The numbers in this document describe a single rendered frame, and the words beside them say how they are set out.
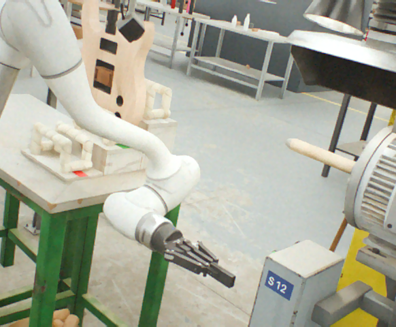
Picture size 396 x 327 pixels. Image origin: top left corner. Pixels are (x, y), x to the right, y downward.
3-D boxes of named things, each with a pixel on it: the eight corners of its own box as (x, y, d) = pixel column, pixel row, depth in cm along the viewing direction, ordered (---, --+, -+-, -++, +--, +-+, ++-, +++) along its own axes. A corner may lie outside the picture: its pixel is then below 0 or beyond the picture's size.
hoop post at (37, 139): (41, 154, 192) (45, 128, 189) (33, 155, 190) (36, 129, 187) (37, 151, 194) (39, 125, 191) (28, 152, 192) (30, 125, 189)
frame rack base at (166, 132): (170, 165, 210) (179, 121, 204) (140, 170, 199) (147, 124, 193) (123, 141, 226) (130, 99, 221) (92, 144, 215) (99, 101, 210)
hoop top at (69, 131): (94, 147, 185) (96, 138, 184) (86, 148, 183) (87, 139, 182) (60, 128, 197) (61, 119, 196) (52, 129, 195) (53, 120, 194)
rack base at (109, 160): (140, 170, 199) (145, 146, 196) (103, 176, 187) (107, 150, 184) (93, 144, 216) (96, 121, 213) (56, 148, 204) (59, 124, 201)
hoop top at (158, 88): (173, 97, 203) (174, 89, 202) (167, 98, 201) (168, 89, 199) (137, 82, 215) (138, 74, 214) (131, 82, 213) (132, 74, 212)
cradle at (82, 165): (93, 169, 187) (94, 161, 186) (64, 174, 178) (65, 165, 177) (87, 166, 189) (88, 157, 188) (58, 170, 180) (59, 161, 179)
